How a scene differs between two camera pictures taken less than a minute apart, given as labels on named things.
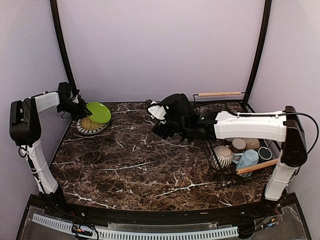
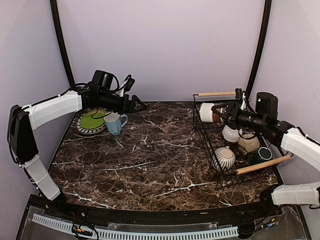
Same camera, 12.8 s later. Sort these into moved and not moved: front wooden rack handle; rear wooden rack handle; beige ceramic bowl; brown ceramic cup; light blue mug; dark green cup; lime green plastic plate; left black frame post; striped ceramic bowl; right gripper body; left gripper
Moved: right gripper body; light blue mug; brown ceramic cup; lime green plastic plate; left gripper
Not moved: striped ceramic bowl; left black frame post; dark green cup; front wooden rack handle; beige ceramic bowl; rear wooden rack handle
